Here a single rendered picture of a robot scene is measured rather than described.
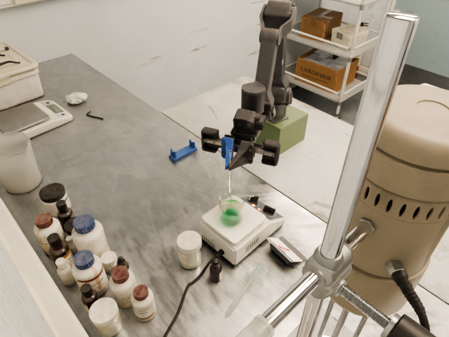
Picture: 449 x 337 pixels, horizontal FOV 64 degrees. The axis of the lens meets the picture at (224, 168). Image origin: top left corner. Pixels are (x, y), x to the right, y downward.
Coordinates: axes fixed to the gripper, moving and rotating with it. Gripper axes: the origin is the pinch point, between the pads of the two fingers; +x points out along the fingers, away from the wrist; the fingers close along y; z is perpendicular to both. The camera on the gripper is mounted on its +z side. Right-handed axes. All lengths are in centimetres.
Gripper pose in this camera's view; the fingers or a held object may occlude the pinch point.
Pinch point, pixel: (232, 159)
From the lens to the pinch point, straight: 80.5
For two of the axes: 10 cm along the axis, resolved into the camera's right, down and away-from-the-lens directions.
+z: 0.0, -7.6, -6.5
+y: 9.4, 2.2, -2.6
